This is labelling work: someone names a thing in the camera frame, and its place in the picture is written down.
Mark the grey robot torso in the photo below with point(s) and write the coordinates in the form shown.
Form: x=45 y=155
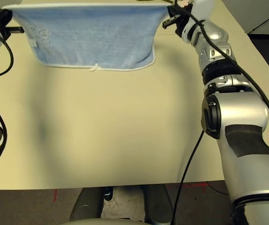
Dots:
x=106 y=222

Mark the grey robot leg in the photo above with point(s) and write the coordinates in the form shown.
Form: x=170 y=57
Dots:
x=87 y=204
x=159 y=204

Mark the black low cabinet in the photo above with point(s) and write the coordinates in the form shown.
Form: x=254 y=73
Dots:
x=265 y=47

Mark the grey left robot leg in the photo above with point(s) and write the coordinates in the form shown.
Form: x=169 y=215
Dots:
x=87 y=204

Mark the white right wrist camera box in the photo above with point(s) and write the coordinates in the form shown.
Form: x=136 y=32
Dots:
x=203 y=9

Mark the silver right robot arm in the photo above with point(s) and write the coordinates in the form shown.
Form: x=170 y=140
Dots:
x=240 y=112

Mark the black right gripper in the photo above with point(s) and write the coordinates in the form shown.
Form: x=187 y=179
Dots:
x=183 y=18

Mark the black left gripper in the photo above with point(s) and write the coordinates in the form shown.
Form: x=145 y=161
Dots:
x=2 y=25

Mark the light blue terry towel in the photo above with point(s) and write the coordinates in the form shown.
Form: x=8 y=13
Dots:
x=89 y=35

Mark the grey right robot leg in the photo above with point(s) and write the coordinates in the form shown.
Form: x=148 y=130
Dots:
x=159 y=204

